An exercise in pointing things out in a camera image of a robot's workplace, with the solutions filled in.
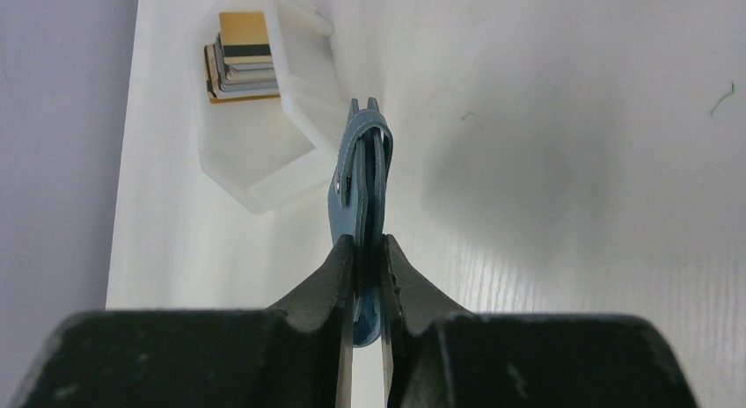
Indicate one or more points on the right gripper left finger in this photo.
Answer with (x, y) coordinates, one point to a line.
(295, 353)

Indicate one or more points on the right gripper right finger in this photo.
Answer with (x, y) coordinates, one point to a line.
(439, 354)

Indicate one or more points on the blue leather card holder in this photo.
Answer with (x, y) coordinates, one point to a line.
(356, 206)

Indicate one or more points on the clear plastic tray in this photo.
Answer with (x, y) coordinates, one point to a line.
(264, 152)

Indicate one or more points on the stack of cards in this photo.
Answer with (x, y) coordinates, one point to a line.
(239, 64)

